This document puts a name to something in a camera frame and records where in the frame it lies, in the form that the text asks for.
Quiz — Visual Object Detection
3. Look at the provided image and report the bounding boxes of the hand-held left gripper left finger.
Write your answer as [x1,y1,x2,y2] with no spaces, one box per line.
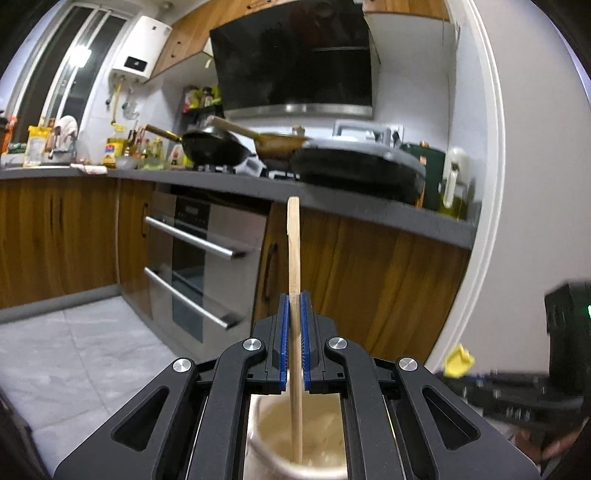
[53,295,291,480]

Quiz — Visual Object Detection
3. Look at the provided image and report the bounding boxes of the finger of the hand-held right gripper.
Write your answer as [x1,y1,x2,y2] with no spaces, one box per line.
[475,391,583,422]
[464,370,552,389]

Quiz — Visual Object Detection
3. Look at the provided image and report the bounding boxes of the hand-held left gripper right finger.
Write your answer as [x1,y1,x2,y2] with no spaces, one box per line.
[300,290,541,480]

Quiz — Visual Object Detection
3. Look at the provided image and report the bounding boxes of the wooden chopstick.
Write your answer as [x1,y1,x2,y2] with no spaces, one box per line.
[287,196,304,464]

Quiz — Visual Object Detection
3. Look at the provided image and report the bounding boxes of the white ceramic floral utensil holder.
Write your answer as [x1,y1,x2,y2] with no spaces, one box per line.
[242,394,349,480]

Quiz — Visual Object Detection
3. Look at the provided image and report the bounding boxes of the person's right hand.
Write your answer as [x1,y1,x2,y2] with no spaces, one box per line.
[540,431,585,462]

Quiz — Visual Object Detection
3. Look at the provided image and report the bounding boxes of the wooden base cabinets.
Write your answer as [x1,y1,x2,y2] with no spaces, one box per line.
[0,178,472,372]

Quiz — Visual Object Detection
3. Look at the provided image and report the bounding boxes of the stainless steel oven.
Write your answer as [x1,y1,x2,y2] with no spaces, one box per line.
[143,184,269,344]

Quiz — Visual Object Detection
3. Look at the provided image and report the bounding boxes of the grey kitchen countertop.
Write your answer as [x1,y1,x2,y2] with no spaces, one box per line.
[0,164,478,250]

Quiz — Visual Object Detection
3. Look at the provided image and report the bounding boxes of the gas stove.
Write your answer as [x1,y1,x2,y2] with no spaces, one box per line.
[191,154,303,182]

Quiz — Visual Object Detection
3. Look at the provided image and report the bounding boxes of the oil bottle with white cap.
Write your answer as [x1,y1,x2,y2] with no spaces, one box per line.
[438,148,470,220]

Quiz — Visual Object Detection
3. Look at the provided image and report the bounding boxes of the black griddle pan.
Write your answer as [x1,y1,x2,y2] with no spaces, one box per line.
[291,138,428,205]

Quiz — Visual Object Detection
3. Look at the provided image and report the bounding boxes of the dark green appliance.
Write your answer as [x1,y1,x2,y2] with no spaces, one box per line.
[399,142,447,211]

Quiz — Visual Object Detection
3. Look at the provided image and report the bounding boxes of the black wok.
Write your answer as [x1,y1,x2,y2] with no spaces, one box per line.
[145,124,252,168]

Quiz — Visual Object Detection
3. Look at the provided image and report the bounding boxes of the row of condiment bottles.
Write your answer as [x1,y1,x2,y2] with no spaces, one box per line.
[102,129,186,171]

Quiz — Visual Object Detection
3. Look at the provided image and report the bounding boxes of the spice rack with packets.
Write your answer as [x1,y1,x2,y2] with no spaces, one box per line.
[181,84,223,131]

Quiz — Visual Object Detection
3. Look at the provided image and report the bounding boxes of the black range hood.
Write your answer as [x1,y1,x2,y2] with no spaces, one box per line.
[210,0,375,121]

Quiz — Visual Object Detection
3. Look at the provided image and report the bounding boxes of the yellow gas pipe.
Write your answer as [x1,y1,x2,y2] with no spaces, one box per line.
[107,78,126,126]

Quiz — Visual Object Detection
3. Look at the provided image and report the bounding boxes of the white towel on faucet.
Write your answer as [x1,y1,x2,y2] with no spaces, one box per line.
[52,115,79,153]

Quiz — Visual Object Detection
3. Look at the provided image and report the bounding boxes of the yellow packet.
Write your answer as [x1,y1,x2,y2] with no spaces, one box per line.
[23,126,52,168]

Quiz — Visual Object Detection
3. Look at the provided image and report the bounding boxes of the white water heater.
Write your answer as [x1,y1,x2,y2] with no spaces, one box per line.
[110,16,173,85]

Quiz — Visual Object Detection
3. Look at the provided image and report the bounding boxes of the kitchen window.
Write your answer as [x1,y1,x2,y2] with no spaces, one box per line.
[9,4,132,136]

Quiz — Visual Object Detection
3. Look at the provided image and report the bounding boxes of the brown pan with wooden handle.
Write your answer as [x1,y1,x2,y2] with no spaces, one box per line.
[210,116,314,169]

